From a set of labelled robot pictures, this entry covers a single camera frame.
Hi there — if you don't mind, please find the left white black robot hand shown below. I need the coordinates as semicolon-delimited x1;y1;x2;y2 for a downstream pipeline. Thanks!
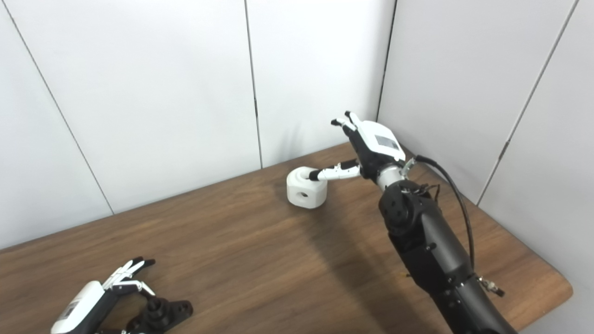
50;257;156;334

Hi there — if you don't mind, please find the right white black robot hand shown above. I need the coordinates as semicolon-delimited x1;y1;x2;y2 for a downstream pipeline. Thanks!
309;110;407;182

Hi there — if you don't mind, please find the black flanged holder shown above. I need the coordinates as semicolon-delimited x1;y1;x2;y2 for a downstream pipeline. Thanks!
125;297;194;334

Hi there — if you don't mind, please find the round white block with holes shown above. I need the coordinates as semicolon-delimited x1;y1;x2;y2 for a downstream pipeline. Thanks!
286;166;328;209

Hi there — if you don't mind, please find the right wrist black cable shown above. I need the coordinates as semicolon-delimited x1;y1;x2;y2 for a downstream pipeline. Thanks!
401;155;506;298

